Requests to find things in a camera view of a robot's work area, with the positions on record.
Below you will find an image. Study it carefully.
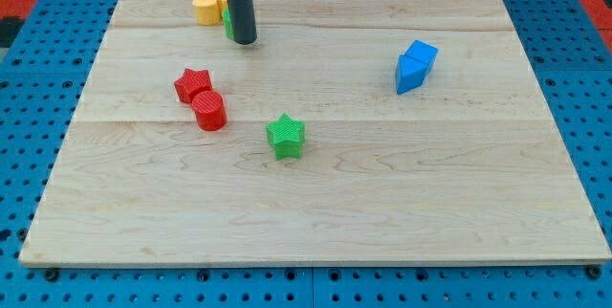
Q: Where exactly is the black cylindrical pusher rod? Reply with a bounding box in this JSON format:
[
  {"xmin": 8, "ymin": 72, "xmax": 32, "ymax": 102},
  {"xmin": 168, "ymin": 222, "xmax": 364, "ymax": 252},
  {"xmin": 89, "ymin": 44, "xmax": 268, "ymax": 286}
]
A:
[{"xmin": 228, "ymin": 0, "xmax": 257, "ymax": 45}]

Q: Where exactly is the red star block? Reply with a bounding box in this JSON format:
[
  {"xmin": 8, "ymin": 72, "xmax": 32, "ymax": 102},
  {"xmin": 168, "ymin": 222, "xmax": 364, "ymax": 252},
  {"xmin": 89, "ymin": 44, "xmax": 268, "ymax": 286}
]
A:
[{"xmin": 173, "ymin": 68, "xmax": 212, "ymax": 104}]

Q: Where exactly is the red cylinder block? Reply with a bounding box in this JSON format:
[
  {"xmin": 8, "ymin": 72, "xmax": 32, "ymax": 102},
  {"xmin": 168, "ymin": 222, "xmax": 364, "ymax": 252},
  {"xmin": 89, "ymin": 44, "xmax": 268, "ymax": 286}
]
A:
[{"xmin": 191, "ymin": 91, "xmax": 227, "ymax": 131}]

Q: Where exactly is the green star block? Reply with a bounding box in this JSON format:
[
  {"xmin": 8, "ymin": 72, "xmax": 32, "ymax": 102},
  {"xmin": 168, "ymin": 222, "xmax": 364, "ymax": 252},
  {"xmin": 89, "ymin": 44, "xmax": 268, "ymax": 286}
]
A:
[{"xmin": 266, "ymin": 114, "xmax": 305, "ymax": 161}]

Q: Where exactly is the green block behind rod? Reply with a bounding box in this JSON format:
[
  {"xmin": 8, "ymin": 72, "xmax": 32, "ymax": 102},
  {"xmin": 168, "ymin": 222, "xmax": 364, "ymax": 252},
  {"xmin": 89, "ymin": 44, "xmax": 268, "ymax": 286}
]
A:
[{"xmin": 222, "ymin": 8, "xmax": 234, "ymax": 41}]

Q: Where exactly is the yellow heart block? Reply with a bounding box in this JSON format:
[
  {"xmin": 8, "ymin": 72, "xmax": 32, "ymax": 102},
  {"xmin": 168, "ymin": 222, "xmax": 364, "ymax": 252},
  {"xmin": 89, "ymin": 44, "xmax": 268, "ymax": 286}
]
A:
[{"xmin": 191, "ymin": 0, "xmax": 222, "ymax": 26}]

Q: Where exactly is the blue triangle block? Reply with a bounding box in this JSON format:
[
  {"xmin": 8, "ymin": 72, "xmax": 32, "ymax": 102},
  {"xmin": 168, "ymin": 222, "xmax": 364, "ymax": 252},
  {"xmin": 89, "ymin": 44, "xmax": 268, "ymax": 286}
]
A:
[{"xmin": 395, "ymin": 55, "xmax": 427, "ymax": 95}]

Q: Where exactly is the wooden board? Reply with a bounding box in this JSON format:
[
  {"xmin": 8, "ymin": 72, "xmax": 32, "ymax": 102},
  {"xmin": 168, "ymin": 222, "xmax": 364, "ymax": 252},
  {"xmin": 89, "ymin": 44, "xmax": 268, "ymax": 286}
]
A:
[{"xmin": 19, "ymin": 0, "xmax": 611, "ymax": 269}]

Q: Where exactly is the blue cube block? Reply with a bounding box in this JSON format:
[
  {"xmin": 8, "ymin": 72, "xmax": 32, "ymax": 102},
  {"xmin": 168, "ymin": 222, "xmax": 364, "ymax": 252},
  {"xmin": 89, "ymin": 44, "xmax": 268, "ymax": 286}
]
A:
[{"xmin": 404, "ymin": 40, "xmax": 438, "ymax": 74}]

